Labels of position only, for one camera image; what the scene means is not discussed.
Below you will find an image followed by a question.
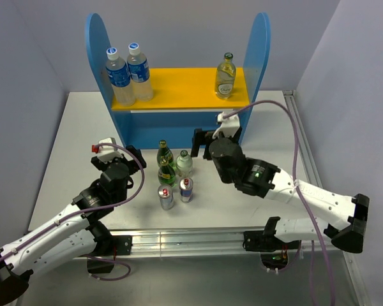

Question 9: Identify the silver Red Bull can left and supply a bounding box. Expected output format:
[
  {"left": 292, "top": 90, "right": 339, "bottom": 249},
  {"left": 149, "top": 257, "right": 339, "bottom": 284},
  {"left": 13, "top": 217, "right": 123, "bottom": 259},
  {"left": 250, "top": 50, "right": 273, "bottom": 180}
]
[{"left": 158, "top": 184, "right": 174, "bottom": 210}]

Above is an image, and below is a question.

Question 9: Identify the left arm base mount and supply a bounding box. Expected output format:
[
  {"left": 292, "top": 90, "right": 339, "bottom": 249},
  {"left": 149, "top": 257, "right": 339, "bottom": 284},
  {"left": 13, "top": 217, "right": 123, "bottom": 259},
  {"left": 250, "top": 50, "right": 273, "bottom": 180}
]
[{"left": 86, "top": 235, "right": 133, "bottom": 276}]

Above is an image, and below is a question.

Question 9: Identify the blue and yellow wooden shelf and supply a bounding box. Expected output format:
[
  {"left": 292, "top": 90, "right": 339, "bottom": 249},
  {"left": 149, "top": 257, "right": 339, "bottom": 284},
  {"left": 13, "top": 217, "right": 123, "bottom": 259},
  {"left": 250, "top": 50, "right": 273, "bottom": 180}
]
[{"left": 85, "top": 12, "right": 271, "bottom": 149}]

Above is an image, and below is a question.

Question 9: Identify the clear Chang soda bottle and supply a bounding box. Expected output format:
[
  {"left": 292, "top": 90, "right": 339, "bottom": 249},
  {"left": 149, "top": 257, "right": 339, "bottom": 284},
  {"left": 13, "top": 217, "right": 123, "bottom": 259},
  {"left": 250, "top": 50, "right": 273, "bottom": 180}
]
[
  {"left": 176, "top": 150, "right": 193, "bottom": 177},
  {"left": 214, "top": 52, "right": 237, "bottom": 99}
]

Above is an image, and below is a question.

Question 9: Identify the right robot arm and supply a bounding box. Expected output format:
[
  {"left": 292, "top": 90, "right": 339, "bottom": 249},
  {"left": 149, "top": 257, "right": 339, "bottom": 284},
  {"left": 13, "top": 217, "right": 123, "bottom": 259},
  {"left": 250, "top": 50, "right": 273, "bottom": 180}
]
[{"left": 191, "top": 129, "right": 370, "bottom": 254}]

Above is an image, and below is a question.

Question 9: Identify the aluminium right side rail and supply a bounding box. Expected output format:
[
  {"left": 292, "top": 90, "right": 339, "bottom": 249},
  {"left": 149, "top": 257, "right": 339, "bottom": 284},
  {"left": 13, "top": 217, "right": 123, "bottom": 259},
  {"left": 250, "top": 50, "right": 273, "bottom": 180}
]
[{"left": 282, "top": 91, "right": 322, "bottom": 187}]

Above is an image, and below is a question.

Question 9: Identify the left plastic water bottle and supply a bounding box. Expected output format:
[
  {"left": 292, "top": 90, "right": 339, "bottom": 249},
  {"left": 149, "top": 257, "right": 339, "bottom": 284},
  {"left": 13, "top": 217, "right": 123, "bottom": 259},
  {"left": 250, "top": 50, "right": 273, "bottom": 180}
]
[{"left": 105, "top": 47, "right": 135, "bottom": 106}]

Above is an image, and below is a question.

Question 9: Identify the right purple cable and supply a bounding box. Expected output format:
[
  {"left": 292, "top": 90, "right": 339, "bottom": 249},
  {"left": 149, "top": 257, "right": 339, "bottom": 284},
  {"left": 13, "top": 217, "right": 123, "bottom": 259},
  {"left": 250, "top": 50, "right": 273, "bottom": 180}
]
[{"left": 222, "top": 99, "right": 336, "bottom": 306}]

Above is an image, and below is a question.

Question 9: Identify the right plastic water bottle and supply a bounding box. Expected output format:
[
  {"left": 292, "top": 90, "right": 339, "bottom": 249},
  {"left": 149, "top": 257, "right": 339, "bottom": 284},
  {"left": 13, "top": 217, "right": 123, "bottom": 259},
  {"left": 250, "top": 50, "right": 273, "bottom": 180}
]
[{"left": 126, "top": 43, "right": 154, "bottom": 101}]

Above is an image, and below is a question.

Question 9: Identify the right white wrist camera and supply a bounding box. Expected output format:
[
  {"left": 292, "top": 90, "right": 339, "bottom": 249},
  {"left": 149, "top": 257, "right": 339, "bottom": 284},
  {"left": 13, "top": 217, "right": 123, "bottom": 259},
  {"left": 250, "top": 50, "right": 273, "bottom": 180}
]
[{"left": 212, "top": 112, "right": 241, "bottom": 140}]

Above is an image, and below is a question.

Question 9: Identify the green perrier bottle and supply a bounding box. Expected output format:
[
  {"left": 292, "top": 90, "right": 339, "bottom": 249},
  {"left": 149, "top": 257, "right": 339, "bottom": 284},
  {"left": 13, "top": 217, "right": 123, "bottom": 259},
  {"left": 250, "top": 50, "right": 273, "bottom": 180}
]
[
  {"left": 158, "top": 157, "right": 176, "bottom": 187},
  {"left": 156, "top": 140, "right": 175, "bottom": 167}
]

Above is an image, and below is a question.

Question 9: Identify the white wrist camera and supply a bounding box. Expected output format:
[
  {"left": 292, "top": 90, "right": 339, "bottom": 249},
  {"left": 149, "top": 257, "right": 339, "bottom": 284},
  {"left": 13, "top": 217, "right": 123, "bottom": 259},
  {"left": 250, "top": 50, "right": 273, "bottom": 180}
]
[
  {"left": 91, "top": 137, "right": 122, "bottom": 163},
  {"left": 212, "top": 112, "right": 241, "bottom": 140}
]

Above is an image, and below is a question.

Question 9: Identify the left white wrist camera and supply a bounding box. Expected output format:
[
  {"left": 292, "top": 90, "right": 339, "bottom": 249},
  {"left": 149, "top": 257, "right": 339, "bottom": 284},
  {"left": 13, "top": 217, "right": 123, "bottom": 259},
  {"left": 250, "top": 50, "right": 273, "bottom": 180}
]
[{"left": 91, "top": 137, "right": 122, "bottom": 163}]

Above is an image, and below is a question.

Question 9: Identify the blue Red Bull can right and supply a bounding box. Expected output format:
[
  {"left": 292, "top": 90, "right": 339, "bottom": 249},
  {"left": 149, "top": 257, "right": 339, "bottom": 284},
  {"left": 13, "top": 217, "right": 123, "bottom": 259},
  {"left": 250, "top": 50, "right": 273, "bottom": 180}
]
[{"left": 179, "top": 177, "right": 193, "bottom": 203}]

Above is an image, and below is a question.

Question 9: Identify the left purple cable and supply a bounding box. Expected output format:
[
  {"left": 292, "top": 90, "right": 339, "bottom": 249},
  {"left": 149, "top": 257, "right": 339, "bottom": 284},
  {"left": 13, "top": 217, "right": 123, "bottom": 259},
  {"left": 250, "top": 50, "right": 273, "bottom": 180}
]
[{"left": 0, "top": 143, "right": 146, "bottom": 272}]

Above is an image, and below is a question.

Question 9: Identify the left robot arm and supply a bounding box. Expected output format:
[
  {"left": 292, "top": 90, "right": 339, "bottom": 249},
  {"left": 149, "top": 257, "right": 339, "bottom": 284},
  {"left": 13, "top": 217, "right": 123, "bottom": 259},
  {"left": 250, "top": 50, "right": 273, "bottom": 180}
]
[{"left": 0, "top": 143, "right": 147, "bottom": 305}]

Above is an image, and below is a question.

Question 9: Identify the plastic water bottle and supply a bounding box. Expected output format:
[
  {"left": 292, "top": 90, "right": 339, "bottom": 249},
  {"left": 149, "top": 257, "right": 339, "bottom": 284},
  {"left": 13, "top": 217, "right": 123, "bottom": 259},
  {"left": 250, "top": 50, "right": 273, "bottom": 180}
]
[
  {"left": 105, "top": 47, "right": 135, "bottom": 106},
  {"left": 126, "top": 43, "right": 154, "bottom": 101}
]

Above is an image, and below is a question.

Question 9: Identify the aluminium front rail frame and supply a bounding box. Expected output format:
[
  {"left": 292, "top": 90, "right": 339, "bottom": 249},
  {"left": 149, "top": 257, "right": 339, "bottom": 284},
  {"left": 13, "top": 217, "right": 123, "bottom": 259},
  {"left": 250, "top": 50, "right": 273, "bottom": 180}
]
[{"left": 3, "top": 222, "right": 364, "bottom": 306}]

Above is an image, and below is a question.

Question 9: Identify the purple cable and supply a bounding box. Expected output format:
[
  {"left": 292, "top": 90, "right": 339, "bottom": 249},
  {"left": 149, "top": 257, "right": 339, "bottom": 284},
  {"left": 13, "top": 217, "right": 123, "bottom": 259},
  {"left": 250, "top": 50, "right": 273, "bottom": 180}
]
[
  {"left": 0, "top": 143, "right": 146, "bottom": 272},
  {"left": 222, "top": 99, "right": 336, "bottom": 306}
]

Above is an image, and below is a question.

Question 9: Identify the green Perrier bottle front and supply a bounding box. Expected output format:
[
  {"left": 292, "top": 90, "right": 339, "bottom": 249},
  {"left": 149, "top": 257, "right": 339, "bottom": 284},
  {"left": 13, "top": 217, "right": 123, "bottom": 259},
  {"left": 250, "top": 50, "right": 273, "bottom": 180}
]
[{"left": 158, "top": 157, "right": 176, "bottom": 187}]

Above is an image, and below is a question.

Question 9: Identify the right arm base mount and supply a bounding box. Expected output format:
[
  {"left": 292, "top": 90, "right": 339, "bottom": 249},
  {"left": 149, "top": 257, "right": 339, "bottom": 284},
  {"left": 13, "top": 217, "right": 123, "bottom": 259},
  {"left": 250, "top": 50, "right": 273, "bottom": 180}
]
[{"left": 242, "top": 230, "right": 302, "bottom": 275}]

